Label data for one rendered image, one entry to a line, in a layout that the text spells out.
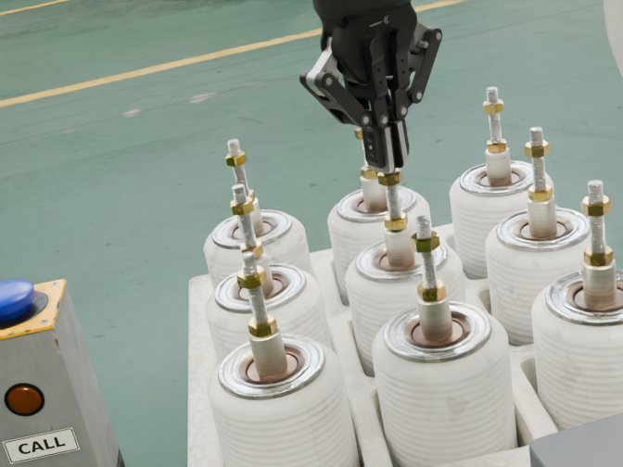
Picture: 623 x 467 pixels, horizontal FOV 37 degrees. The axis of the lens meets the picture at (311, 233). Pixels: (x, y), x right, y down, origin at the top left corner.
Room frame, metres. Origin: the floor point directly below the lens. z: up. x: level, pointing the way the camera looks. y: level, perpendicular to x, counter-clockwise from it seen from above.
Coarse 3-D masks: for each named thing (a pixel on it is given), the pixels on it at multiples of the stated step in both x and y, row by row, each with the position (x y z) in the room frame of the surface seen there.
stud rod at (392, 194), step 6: (390, 186) 0.67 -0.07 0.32; (396, 186) 0.67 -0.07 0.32; (390, 192) 0.67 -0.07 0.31; (396, 192) 0.67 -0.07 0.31; (390, 198) 0.67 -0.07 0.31; (396, 198) 0.67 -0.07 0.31; (390, 204) 0.67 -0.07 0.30; (396, 204) 0.67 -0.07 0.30; (390, 210) 0.67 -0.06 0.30; (396, 210) 0.67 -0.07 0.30; (390, 216) 0.67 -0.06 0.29; (396, 216) 0.67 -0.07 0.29; (402, 228) 0.67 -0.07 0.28
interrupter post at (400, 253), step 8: (408, 224) 0.67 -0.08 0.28; (384, 232) 0.67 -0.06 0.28; (392, 232) 0.66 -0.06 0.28; (400, 232) 0.66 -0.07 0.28; (408, 232) 0.66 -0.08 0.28; (392, 240) 0.66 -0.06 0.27; (400, 240) 0.66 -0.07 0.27; (408, 240) 0.66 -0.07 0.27; (392, 248) 0.66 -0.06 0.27; (400, 248) 0.66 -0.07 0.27; (408, 248) 0.66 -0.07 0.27; (392, 256) 0.66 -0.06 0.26; (400, 256) 0.66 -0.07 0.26; (408, 256) 0.66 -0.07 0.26; (392, 264) 0.66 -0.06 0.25; (400, 264) 0.66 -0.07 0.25; (408, 264) 0.66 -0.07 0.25
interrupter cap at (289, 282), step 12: (276, 264) 0.70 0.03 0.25; (228, 276) 0.69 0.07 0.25; (276, 276) 0.68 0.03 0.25; (288, 276) 0.67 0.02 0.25; (300, 276) 0.67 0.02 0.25; (216, 288) 0.68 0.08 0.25; (228, 288) 0.67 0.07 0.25; (240, 288) 0.67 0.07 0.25; (276, 288) 0.66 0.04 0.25; (288, 288) 0.65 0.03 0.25; (300, 288) 0.65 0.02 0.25; (216, 300) 0.66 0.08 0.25; (228, 300) 0.65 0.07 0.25; (240, 300) 0.65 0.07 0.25; (264, 300) 0.64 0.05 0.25; (276, 300) 0.64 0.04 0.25; (288, 300) 0.64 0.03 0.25; (240, 312) 0.63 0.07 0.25
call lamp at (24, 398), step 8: (16, 392) 0.55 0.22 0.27; (24, 392) 0.55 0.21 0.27; (32, 392) 0.55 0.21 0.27; (8, 400) 0.55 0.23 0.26; (16, 400) 0.55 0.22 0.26; (24, 400) 0.55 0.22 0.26; (32, 400) 0.55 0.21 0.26; (40, 400) 0.55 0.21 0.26; (16, 408) 0.55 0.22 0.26; (24, 408) 0.55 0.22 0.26; (32, 408) 0.55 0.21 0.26
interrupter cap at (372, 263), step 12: (384, 240) 0.71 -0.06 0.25; (372, 252) 0.69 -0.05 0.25; (384, 252) 0.69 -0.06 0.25; (444, 252) 0.66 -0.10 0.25; (360, 264) 0.67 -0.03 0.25; (372, 264) 0.67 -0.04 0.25; (384, 264) 0.67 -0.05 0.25; (420, 264) 0.65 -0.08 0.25; (444, 264) 0.65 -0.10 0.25; (372, 276) 0.65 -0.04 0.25; (384, 276) 0.64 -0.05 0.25; (396, 276) 0.64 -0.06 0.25; (408, 276) 0.63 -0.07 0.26; (420, 276) 0.63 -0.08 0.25
